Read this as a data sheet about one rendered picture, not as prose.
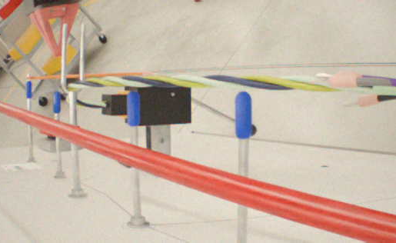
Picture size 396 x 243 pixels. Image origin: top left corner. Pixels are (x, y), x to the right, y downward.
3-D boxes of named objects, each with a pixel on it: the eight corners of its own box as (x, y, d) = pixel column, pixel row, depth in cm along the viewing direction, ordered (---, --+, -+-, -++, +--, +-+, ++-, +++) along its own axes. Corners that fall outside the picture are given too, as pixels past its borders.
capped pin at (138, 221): (122, 226, 30) (116, 91, 29) (134, 221, 32) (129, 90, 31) (142, 229, 30) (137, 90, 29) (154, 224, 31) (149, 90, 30)
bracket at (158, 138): (178, 175, 48) (178, 124, 47) (156, 178, 47) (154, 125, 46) (161, 168, 52) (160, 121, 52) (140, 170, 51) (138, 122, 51)
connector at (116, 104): (155, 114, 47) (155, 94, 47) (108, 115, 45) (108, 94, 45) (143, 113, 50) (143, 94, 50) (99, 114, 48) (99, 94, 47)
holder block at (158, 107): (191, 123, 48) (191, 82, 48) (138, 126, 46) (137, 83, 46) (174, 121, 52) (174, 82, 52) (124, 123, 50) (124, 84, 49)
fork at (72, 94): (86, 193, 39) (82, 24, 38) (91, 198, 38) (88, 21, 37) (64, 194, 39) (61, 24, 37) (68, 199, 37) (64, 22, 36)
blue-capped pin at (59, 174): (68, 178, 46) (64, 90, 45) (54, 179, 45) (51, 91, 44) (65, 175, 47) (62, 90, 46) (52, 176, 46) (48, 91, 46)
